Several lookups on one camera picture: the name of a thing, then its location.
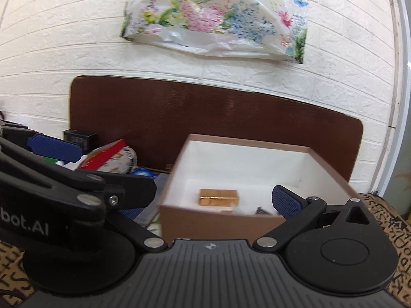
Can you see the white door frame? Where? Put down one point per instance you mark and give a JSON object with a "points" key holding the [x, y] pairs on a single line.
{"points": [[399, 80]]}

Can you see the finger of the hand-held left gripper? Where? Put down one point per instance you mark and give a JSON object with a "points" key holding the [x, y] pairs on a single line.
{"points": [[53, 147], [128, 187]]}

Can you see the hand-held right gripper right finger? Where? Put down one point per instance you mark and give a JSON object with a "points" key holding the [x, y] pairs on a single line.
{"points": [[286, 202]]}

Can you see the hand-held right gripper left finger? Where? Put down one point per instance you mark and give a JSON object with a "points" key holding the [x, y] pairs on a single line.
{"points": [[131, 213]]}

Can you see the floral plastic bag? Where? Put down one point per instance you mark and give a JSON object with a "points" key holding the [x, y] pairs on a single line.
{"points": [[221, 16]]}

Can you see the small gold box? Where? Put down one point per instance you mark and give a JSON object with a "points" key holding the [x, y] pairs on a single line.
{"points": [[219, 197]]}

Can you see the brown cardboard box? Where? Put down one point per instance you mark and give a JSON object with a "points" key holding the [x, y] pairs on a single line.
{"points": [[224, 223]]}

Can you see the small dark item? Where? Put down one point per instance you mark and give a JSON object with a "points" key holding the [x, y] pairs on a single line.
{"points": [[260, 211]]}

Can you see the red and white package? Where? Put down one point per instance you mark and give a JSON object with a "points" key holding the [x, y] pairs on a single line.
{"points": [[102, 158]]}

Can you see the small black box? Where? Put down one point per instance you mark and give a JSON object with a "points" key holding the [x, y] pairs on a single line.
{"points": [[80, 138]]}

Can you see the white star-print pouch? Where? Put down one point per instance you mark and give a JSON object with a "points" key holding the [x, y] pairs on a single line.
{"points": [[122, 163]]}

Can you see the clear plastic container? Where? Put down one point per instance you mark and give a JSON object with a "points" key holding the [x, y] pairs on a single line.
{"points": [[151, 208]]}

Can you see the brown letter-print blanket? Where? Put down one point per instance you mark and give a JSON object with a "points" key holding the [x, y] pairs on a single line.
{"points": [[393, 227]]}

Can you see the blue and white packet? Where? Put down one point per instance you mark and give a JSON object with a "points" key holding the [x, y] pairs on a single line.
{"points": [[143, 172]]}

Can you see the dark brown wooden board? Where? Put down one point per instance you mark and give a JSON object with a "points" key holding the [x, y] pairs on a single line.
{"points": [[224, 112]]}

